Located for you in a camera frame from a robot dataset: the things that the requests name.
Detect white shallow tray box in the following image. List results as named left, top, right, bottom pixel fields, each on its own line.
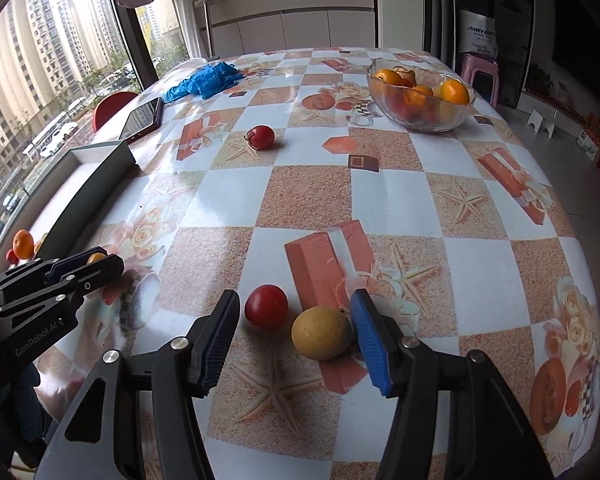
left=0, top=141, right=135, bottom=273

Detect red cherry tomato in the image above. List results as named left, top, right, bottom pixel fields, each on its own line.
left=244, top=125, right=275, bottom=151
left=245, top=284, right=289, bottom=332
left=6, top=249, right=19, bottom=266

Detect blue crumpled gloves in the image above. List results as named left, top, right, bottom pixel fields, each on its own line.
left=162, top=62, right=245, bottom=104

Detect checkered patterned tablecloth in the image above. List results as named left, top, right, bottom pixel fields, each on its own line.
left=38, top=49, right=600, bottom=474

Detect pink plastic stool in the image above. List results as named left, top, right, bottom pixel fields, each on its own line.
left=460, top=53, right=500, bottom=106

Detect glass fruit bowl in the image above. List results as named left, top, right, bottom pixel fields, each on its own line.
left=367, top=58, right=476, bottom=133

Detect large orange mandarin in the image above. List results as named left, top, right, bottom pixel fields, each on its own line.
left=12, top=230, right=35, bottom=260

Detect red chair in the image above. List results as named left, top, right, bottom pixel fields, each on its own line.
left=92, top=91, right=138, bottom=132

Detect white cabinet counter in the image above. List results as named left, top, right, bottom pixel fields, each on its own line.
left=195, top=0, right=378, bottom=58

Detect brown kiwi fruit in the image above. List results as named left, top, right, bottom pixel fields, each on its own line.
left=291, top=307, right=353, bottom=361

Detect smartphone with red case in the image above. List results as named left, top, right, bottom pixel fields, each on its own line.
left=119, top=96, right=164, bottom=143

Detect orange in bowl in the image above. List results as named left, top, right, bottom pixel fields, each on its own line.
left=374, top=68, right=405, bottom=87
left=439, top=78, right=470, bottom=106

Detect yellow cherry tomato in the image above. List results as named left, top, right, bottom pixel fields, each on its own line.
left=87, top=252, right=107, bottom=264

